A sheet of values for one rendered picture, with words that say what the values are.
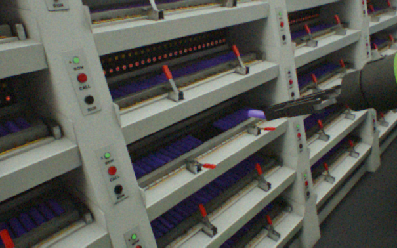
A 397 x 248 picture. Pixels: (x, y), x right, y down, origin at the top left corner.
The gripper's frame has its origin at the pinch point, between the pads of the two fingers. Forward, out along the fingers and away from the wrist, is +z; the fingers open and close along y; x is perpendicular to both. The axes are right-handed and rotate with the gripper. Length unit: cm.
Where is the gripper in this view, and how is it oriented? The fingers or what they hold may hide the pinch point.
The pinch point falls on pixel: (280, 110)
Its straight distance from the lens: 76.2
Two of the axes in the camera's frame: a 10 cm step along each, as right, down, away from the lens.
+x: 3.7, 9.2, 0.9
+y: -7.0, 3.4, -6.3
